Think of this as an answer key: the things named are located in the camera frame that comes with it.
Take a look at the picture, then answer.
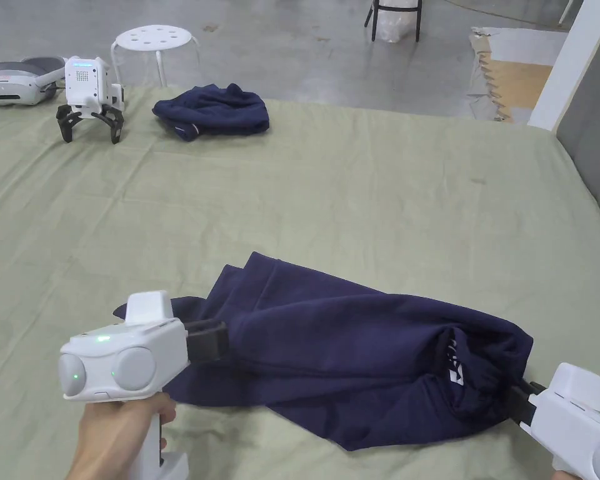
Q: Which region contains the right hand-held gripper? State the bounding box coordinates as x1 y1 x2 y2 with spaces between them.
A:
509 362 600 480

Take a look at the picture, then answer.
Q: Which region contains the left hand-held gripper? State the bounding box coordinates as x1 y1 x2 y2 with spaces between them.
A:
59 291 230 480

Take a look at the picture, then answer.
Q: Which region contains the dark blue shirt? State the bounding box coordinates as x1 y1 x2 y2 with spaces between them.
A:
161 251 535 452
152 84 271 143

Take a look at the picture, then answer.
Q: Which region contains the person's left hand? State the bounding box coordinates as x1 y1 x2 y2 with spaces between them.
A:
67 392 179 480

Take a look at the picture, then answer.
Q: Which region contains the bed with pale green sheet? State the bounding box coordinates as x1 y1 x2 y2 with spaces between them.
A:
0 84 600 480

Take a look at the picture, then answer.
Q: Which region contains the bunched dark blue shirt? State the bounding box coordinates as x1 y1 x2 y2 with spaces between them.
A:
152 84 271 143

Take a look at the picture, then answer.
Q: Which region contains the spare white hand-held gripper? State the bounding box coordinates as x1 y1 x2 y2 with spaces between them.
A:
56 56 127 145

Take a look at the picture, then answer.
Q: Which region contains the grey padded headboard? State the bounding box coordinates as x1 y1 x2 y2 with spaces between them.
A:
554 0 600 261

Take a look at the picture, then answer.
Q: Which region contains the white headset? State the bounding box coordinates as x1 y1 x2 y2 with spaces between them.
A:
0 56 67 108

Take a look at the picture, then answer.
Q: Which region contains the white round stool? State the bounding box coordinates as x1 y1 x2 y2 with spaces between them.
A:
111 26 202 88

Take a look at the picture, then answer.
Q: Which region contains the torn white floor sheet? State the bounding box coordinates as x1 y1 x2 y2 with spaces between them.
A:
467 27 571 123

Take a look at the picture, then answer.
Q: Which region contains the black chair with white bag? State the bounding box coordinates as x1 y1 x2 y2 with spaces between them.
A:
364 0 422 43

